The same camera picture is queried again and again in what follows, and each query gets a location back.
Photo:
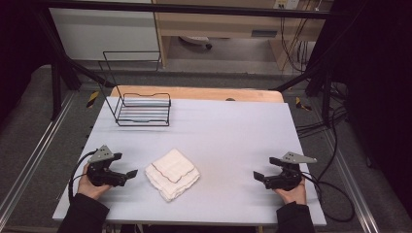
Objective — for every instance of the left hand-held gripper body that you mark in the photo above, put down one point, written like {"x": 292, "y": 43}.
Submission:
{"x": 103, "y": 176}

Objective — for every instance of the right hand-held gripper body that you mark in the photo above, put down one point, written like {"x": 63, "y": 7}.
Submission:
{"x": 286, "y": 176}

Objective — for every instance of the person's left hand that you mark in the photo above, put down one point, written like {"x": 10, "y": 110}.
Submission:
{"x": 90, "y": 190}

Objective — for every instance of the person's right hand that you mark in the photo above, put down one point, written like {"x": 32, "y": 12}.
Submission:
{"x": 293, "y": 195}

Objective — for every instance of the folded white towel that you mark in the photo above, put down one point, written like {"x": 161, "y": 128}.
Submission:
{"x": 171, "y": 174}

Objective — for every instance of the white table cover board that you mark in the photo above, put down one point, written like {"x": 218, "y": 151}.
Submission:
{"x": 220, "y": 139}

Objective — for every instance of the white cabinet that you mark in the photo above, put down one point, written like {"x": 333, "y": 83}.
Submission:
{"x": 103, "y": 34}

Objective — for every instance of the white power strip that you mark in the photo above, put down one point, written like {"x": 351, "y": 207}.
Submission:
{"x": 196, "y": 40}

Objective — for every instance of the wooden desk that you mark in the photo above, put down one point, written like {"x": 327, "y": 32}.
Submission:
{"x": 226, "y": 24}

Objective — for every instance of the aluminium floor rail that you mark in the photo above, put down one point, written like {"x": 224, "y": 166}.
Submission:
{"x": 35, "y": 155}
{"x": 353, "y": 181}

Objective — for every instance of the black frame strut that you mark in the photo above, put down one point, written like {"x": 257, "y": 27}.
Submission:
{"x": 69, "y": 61}
{"x": 311, "y": 74}

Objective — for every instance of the white wall socket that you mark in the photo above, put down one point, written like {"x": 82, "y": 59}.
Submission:
{"x": 286, "y": 4}

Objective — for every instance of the black frame crossbar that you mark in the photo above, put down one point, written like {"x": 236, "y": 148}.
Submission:
{"x": 194, "y": 9}

